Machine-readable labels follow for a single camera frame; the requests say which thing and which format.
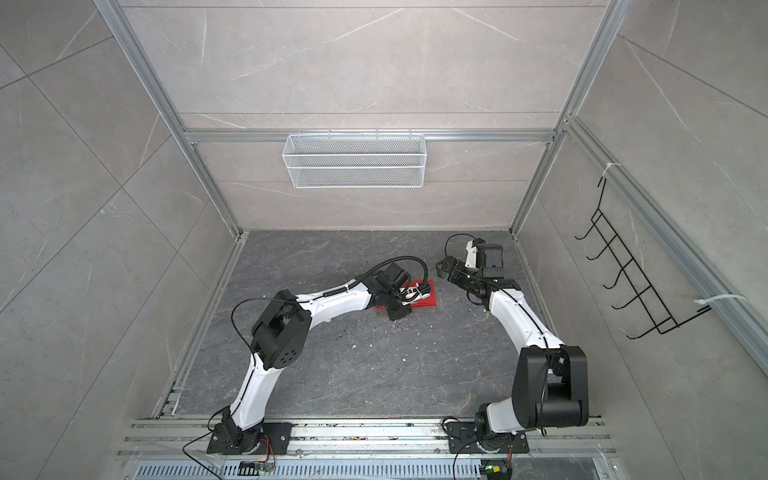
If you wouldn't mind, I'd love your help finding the grey slotted cable duct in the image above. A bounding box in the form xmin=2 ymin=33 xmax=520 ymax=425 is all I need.
xmin=132 ymin=459 xmax=484 ymax=479

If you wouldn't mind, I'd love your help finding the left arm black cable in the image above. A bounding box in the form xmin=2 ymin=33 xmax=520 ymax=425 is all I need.
xmin=230 ymin=255 xmax=430 ymax=355

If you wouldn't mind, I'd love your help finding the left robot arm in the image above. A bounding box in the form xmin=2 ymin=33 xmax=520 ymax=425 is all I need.
xmin=212 ymin=255 xmax=432 ymax=453

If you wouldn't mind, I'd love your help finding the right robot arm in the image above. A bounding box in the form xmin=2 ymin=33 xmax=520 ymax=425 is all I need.
xmin=436 ymin=256 xmax=590 ymax=442

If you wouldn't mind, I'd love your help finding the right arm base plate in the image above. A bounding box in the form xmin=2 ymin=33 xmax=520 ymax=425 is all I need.
xmin=441 ymin=417 xmax=529 ymax=455

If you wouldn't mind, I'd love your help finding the red envelope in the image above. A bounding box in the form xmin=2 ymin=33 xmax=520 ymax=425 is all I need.
xmin=403 ymin=279 xmax=438 ymax=308

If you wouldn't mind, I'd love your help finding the black wire hook rack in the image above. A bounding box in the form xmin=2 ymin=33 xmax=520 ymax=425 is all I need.
xmin=574 ymin=178 xmax=712 ymax=340

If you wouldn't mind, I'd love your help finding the white wire mesh basket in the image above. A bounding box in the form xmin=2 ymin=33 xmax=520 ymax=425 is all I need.
xmin=282 ymin=133 xmax=428 ymax=189

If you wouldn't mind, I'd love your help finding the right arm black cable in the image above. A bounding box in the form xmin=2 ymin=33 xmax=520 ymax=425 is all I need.
xmin=443 ymin=232 xmax=479 ymax=260

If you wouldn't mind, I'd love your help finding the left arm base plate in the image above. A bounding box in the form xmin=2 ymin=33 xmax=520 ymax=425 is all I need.
xmin=206 ymin=422 xmax=293 ymax=457

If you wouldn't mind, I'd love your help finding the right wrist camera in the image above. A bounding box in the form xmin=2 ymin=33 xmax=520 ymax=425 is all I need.
xmin=465 ymin=238 xmax=505 ymax=280

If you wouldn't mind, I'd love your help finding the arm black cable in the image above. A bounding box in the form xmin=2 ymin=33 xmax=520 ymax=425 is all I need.
xmin=443 ymin=232 xmax=479 ymax=260
xmin=230 ymin=255 xmax=430 ymax=355

